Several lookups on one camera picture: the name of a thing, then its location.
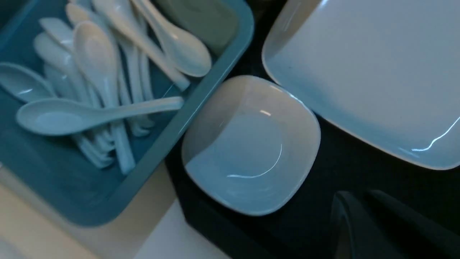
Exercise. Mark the white soup spoon upright handle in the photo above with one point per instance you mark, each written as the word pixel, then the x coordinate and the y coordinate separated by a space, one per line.
pixel 121 17

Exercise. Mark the white soup spoon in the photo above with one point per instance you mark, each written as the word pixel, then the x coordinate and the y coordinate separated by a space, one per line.
pixel 61 117
pixel 94 55
pixel 186 52
pixel 24 84

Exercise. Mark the blue plastic spoon bin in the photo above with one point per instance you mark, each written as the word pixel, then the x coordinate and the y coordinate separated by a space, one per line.
pixel 55 169

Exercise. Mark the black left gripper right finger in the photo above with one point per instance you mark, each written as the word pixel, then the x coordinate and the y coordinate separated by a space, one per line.
pixel 413 235

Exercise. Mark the white square bowl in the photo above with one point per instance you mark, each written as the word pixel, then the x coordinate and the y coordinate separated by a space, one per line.
pixel 251 146

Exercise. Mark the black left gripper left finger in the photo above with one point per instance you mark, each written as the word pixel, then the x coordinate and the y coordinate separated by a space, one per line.
pixel 354 234

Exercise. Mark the large white rice plate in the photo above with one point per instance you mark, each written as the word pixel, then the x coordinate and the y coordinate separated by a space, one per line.
pixel 384 71

